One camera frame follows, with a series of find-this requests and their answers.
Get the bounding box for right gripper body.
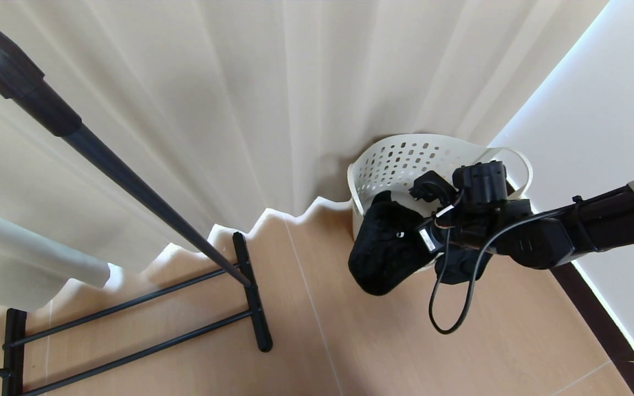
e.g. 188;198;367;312
419;212;516;255

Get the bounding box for black garment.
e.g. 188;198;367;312
435;247;494;285

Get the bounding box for black clothes rack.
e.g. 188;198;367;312
0;5;274;396

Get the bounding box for black shorts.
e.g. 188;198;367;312
348;191;436;296

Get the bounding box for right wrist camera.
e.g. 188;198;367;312
408;170;457;203

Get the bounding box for white laundry basket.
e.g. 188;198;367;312
347;134;533;270

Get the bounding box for beige curtain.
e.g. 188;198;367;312
0;0;609;276
0;201;111;315

